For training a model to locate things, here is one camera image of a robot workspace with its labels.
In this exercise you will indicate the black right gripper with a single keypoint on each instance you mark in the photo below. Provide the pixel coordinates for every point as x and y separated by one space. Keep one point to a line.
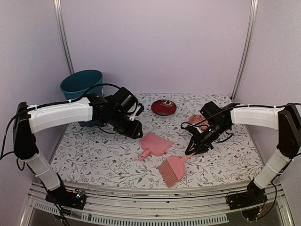
199 138

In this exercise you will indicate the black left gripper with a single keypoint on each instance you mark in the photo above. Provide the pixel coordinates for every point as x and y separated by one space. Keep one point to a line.
133 132

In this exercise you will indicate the pink plastic hand brush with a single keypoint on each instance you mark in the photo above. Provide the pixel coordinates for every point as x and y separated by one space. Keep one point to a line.
173 169

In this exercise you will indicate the pink plastic dustpan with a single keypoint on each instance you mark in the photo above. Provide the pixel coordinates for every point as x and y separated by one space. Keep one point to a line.
154 145

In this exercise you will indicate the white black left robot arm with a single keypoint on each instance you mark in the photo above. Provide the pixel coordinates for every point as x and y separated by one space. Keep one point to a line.
31 120

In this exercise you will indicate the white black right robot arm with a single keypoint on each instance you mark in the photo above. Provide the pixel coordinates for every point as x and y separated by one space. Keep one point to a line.
284 119

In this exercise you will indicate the pink patterned small bowl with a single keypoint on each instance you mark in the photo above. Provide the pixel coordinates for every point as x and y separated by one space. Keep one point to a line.
197 119

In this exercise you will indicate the red floral round plate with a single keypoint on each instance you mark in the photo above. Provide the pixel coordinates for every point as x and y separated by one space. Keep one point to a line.
163 107

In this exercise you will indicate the teal plastic waste bin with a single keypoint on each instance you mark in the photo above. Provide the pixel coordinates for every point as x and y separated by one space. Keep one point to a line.
76 84

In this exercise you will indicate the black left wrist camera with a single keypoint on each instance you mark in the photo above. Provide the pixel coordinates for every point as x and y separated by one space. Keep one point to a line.
126 101

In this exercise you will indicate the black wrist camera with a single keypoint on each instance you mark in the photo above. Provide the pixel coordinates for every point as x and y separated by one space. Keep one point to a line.
126 101
209 109

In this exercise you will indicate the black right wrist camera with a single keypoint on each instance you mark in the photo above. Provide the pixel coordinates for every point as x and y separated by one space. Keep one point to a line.
209 109

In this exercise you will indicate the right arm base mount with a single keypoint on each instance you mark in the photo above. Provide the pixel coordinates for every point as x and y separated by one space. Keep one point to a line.
252 196

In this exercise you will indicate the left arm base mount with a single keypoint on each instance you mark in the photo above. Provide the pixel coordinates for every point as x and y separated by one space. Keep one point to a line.
62 197

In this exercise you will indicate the left aluminium frame post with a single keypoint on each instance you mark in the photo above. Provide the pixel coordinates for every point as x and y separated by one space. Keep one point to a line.
62 33

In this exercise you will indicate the aluminium frame post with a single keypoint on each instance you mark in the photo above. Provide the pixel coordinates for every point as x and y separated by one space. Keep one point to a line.
245 52
62 33

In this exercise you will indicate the right aluminium frame post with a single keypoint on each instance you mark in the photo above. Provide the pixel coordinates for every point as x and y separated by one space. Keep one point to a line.
245 52

